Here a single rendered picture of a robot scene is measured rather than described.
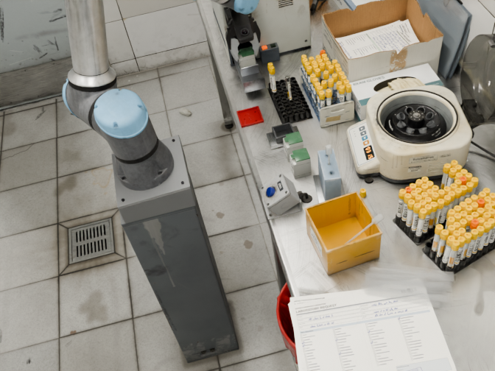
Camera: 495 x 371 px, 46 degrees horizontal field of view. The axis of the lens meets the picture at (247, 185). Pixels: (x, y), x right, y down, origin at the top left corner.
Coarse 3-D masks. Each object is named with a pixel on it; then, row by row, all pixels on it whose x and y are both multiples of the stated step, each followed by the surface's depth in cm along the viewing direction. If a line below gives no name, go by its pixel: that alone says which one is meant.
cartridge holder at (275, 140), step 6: (276, 126) 162; (282, 126) 162; (288, 126) 163; (270, 132) 164; (276, 132) 163; (282, 132) 163; (288, 132) 163; (270, 138) 162; (276, 138) 159; (282, 138) 160; (270, 144) 161; (276, 144) 160; (282, 144) 161
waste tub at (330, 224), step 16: (352, 192) 135; (304, 208) 134; (320, 208) 135; (336, 208) 137; (352, 208) 139; (320, 224) 140; (336, 224) 141; (352, 224) 141; (368, 224) 133; (320, 240) 127; (336, 240) 138; (368, 240) 127; (320, 256) 133; (336, 256) 128; (352, 256) 130; (368, 256) 132; (336, 272) 133
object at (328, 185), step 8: (320, 152) 145; (320, 160) 143; (336, 160) 142; (320, 168) 144; (328, 168) 141; (336, 168) 141; (320, 176) 147; (328, 176) 139; (336, 176) 139; (320, 184) 150; (328, 184) 140; (336, 184) 140; (320, 192) 148; (328, 192) 142; (336, 192) 142; (344, 192) 147; (320, 200) 146
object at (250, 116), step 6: (252, 108) 173; (258, 108) 172; (240, 114) 172; (246, 114) 172; (252, 114) 172; (258, 114) 171; (240, 120) 170; (246, 120) 170; (252, 120) 170; (258, 120) 170; (246, 126) 168
